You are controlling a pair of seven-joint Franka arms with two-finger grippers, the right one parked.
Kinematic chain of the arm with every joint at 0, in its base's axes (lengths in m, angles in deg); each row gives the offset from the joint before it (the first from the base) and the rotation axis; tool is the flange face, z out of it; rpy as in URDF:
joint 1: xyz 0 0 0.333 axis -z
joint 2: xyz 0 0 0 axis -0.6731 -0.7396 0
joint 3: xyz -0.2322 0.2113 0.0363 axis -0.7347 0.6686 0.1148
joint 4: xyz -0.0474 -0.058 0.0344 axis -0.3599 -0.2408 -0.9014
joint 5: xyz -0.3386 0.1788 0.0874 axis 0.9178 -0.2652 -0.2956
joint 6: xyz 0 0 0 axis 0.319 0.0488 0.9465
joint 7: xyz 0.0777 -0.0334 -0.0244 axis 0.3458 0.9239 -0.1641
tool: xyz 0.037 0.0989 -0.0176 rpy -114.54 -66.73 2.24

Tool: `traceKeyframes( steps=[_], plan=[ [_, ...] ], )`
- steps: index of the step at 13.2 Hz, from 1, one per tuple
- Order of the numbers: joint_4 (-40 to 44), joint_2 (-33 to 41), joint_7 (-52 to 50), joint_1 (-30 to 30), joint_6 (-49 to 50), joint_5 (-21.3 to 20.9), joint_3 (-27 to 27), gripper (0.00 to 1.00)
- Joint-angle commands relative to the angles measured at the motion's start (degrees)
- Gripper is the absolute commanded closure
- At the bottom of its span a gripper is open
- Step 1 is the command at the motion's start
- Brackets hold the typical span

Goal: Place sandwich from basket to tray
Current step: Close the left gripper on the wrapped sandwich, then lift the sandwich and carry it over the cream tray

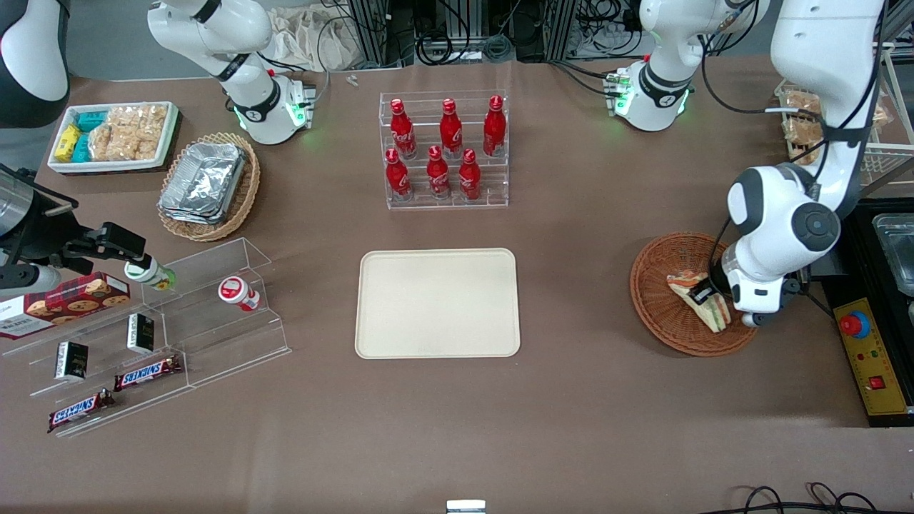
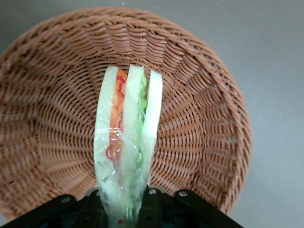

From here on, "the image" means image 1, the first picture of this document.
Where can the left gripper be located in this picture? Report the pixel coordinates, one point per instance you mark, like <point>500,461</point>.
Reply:
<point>716,284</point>

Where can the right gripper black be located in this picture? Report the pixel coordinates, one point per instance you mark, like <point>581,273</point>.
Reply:
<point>39,243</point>

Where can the triangular sandwich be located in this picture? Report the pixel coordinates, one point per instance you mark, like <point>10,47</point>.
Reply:
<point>703,313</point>

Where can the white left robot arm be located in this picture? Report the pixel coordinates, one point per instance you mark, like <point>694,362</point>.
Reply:
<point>821,71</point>

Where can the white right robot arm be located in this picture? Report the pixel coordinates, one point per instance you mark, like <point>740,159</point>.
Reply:
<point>250,107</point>

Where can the brown round wicker basket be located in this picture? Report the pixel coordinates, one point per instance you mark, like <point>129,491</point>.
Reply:
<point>664,321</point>

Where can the white rectangular snack tray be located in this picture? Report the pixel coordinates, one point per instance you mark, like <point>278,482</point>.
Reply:
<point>114,166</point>

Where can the light wicker basket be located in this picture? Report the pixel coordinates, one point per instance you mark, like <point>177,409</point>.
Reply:
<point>246,193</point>

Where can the cream rectangular plastic tray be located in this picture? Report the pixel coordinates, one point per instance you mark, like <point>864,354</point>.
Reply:
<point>428,307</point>

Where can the green sunflower drink bottle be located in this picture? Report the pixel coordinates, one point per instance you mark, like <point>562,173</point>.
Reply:
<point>146,271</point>

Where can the red tartan cookie box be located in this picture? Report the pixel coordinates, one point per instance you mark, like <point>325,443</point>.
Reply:
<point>71,300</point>

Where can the small black chocolate box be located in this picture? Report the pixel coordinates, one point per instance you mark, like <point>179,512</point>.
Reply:
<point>71,361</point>
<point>141,334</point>

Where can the teal snack packet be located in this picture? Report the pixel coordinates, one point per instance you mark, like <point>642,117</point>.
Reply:
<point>82,148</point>
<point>91,120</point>

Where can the clear bag of crackers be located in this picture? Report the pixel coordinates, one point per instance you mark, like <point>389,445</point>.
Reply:
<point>118,146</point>
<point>136,118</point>

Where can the yellow snack packet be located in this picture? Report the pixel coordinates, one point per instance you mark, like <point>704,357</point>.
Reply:
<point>67,143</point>

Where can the stack of foil trays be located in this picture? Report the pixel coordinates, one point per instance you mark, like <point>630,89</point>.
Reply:
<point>203,182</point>

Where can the Snickers chocolate bar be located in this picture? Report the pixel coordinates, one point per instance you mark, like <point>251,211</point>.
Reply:
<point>78,410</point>
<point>146,373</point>

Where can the red lidded yogurt cup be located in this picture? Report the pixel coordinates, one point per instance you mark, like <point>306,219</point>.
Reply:
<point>234,289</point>

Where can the clear acrylic stepped shelf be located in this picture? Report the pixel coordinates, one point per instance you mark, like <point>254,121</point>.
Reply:
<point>214,335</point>

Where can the red emergency stop button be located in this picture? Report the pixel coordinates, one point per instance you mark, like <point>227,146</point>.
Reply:
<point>855,325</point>

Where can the bagged bread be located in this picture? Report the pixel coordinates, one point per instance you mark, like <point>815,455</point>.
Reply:
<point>798,139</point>
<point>800,103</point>

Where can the yellow control box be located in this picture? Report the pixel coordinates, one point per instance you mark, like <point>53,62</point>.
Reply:
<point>882,357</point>

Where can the steel food pan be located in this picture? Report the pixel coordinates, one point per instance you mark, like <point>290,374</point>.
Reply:
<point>900,243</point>

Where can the red cola bottle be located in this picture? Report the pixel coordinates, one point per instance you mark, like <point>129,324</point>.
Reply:
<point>401,128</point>
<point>494,127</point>
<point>450,128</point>
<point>396,175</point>
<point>437,173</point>
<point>469,175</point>

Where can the beige cloth bag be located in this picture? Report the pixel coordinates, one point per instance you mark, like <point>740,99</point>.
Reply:
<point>307,43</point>

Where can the small white box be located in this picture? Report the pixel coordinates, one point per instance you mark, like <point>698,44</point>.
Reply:
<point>465,507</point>

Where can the clear acrylic bottle rack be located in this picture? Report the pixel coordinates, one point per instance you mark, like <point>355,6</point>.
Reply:
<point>425,107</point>

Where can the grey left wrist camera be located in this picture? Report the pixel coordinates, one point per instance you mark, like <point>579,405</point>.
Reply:
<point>755,320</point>

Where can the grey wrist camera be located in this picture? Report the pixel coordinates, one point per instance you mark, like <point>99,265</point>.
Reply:
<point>28,278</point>
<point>755,320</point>

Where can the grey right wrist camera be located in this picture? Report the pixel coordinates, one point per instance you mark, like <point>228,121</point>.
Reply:
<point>28,278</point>

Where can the aluminium frame post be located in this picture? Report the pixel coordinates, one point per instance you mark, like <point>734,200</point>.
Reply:
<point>560,28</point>
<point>375,32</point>

